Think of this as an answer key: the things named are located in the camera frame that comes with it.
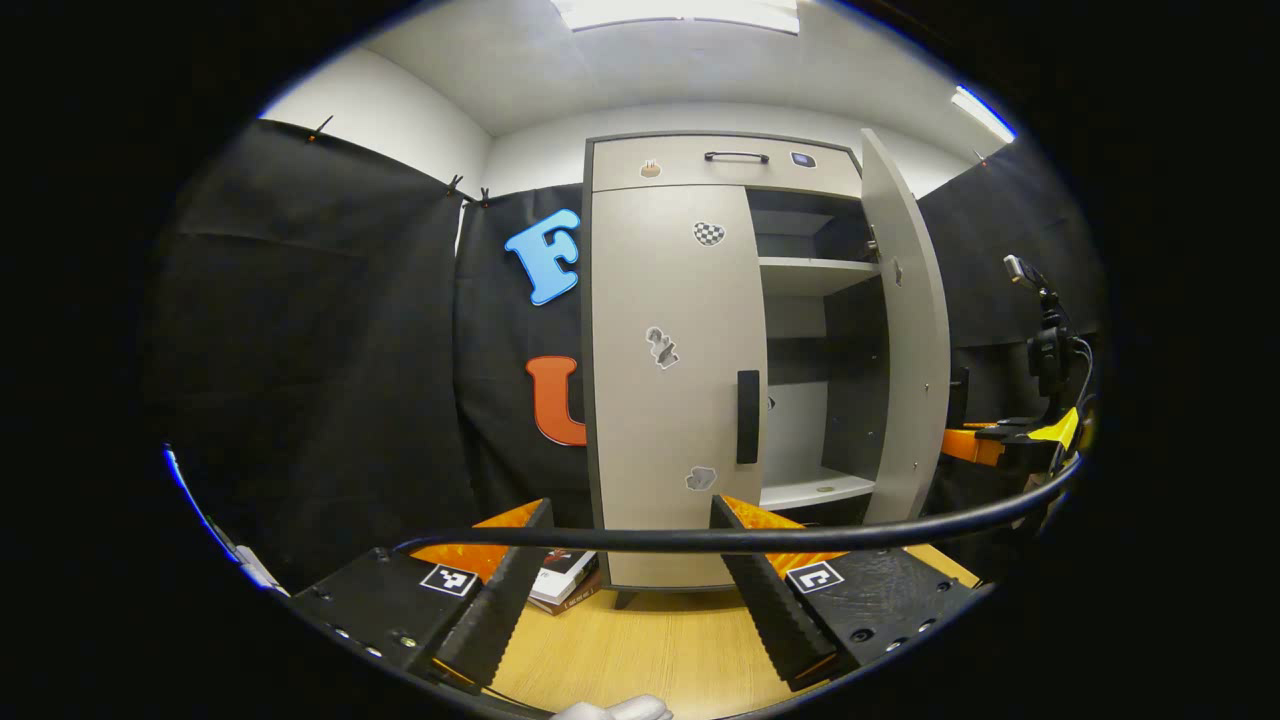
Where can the grey cabinet shelf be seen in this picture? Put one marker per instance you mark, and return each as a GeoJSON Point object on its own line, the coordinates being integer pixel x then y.
{"type": "Point", "coordinates": [810, 490]}
{"type": "Point", "coordinates": [815, 275]}

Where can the metal door hinge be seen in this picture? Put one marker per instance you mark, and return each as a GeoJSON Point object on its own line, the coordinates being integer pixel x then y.
{"type": "Point", "coordinates": [873, 243]}

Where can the wide ceiling light panel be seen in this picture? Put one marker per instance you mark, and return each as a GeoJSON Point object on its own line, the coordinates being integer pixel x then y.
{"type": "Point", "coordinates": [680, 12]}

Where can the black backdrop cloth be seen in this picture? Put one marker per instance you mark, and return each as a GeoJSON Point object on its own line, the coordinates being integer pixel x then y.
{"type": "Point", "coordinates": [300, 350]}

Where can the grey cabinet drawer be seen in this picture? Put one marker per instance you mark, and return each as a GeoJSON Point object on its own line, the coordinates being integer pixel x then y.
{"type": "Point", "coordinates": [680, 150]}

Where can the book with pictured cover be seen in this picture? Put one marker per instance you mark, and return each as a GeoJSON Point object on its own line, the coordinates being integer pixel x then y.
{"type": "Point", "coordinates": [562, 572]}

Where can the narrow ceiling light panel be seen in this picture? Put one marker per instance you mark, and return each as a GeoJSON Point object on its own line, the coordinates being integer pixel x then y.
{"type": "Point", "coordinates": [982, 112]}

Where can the grey cabinet door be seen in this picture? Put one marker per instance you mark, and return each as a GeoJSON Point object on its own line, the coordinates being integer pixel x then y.
{"type": "Point", "coordinates": [670, 420]}
{"type": "Point", "coordinates": [905, 350]}

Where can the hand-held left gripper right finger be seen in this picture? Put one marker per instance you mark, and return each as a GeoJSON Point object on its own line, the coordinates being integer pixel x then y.
{"type": "Point", "coordinates": [775, 620]}

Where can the grey double-door shoe cabinet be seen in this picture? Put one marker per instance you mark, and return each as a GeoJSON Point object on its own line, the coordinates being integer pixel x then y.
{"type": "Point", "coordinates": [800, 420]}

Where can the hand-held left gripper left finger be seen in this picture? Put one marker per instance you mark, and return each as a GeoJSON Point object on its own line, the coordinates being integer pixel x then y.
{"type": "Point", "coordinates": [500, 610]}

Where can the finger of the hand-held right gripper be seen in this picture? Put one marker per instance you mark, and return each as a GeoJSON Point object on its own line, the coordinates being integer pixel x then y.
{"type": "Point", "coordinates": [970, 445]}

